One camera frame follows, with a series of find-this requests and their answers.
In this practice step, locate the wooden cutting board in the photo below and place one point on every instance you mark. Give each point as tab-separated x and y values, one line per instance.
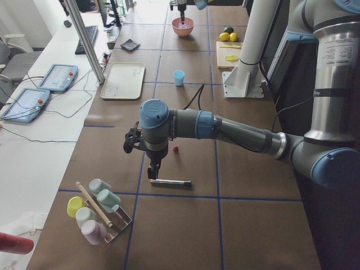
228	54

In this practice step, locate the clear ice cubes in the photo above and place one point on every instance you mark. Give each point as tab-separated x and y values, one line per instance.
182	26

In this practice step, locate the lemon slices stack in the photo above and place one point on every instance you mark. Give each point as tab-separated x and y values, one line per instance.
231	58

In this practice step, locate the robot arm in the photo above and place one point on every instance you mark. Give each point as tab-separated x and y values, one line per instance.
335	26
331	165

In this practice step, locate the wooden rack handle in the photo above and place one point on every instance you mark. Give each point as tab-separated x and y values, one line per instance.
94	204

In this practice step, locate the grey-blue inverted cup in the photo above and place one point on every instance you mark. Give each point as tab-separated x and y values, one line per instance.
96	185

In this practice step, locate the blue teach pendant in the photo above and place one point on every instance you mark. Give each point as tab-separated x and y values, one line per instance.
59	78
27	105

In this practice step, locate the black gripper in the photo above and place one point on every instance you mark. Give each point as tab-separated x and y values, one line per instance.
154	156
181	5

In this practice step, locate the red cylinder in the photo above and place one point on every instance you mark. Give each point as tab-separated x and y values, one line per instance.
16	244

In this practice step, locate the grey folded cloth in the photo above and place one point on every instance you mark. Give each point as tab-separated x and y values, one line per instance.
130	45

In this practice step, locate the yellow plastic knife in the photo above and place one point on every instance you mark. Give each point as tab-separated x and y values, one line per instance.
234	47

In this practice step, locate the yellow lemon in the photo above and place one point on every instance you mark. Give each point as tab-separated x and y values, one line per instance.
224	37
233	37

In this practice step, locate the mint green inverted cup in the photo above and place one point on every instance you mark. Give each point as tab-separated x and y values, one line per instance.
108	200

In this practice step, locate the yellow inverted cup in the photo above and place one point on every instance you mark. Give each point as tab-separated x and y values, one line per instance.
74	204

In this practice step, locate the cream bear serving tray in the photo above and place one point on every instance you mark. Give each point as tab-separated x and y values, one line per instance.
123	81

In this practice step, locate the green avocado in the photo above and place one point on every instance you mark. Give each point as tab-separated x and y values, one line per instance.
228	30

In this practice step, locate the white wire cup rack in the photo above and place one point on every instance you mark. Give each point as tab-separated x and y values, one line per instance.
119	220

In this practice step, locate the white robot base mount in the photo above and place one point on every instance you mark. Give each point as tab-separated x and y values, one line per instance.
244	81

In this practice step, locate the pink bowl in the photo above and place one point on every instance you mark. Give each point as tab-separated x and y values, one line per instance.
184	29

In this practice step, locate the pink inverted cup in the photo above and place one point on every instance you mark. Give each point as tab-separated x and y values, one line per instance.
94	232

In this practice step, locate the light blue plastic cup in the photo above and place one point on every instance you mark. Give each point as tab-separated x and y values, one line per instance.
179	76

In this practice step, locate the pale green inverted cup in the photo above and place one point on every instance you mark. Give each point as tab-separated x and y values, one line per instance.
84	214

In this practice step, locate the aluminium frame post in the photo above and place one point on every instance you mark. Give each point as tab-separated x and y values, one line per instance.
76	17

